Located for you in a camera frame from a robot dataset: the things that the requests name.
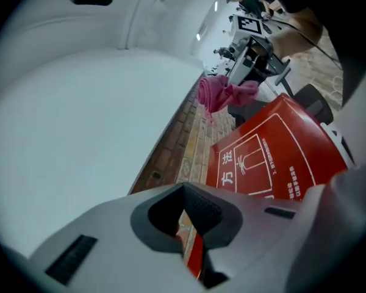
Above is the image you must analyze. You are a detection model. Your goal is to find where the pink cloth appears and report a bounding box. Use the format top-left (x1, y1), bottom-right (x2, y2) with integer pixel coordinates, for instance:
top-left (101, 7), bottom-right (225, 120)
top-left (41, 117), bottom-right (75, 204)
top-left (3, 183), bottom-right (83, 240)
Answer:
top-left (196, 74), bottom-right (260, 128)

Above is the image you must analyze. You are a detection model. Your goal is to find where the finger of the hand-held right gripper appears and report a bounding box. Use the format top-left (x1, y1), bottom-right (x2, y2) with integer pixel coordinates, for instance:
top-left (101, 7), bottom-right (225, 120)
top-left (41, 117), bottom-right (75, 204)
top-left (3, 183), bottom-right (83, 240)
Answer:
top-left (228, 47), bottom-right (254, 85)

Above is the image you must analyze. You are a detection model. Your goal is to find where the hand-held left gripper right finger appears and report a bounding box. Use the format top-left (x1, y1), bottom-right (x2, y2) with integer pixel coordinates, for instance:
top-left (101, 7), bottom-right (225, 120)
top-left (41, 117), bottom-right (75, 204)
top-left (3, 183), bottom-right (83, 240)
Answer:
top-left (182, 181), bottom-right (303, 289)

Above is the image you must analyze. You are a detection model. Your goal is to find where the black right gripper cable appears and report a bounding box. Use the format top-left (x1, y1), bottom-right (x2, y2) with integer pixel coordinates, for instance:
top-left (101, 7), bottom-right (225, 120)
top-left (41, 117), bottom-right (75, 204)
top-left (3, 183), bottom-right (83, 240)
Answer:
top-left (270, 16), bottom-right (342, 70)

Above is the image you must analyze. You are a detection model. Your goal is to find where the black office chair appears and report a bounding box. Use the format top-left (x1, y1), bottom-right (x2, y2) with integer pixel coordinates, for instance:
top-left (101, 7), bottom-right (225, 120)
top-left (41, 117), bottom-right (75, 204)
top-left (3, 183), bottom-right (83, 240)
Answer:
top-left (228, 83), bottom-right (335, 128)

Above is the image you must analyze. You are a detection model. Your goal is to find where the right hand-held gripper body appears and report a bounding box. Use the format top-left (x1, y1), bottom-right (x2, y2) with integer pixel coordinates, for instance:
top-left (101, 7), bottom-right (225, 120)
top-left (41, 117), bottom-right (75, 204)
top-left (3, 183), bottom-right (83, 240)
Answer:
top-left (228, 15), bottom-right (275, 59)

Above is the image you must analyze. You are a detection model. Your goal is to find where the person's right forearm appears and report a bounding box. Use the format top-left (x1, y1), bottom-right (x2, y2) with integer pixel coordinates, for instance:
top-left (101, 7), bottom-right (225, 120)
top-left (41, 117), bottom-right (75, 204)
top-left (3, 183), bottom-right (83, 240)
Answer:
top-left (274, 7), bottom-right (324, 57)

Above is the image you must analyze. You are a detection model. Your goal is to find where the red fire extinguisher box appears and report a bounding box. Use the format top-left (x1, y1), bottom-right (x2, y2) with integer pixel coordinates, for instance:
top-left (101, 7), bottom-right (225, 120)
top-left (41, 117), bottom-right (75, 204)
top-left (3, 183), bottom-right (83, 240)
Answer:
top-left (184, 92), bottom-right (348, 282)

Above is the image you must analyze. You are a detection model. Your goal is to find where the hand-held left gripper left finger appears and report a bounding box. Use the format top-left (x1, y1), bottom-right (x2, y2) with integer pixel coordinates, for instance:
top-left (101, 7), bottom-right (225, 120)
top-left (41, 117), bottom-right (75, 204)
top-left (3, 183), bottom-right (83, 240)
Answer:
top-left (27, 181), bottom-right (208, 293)

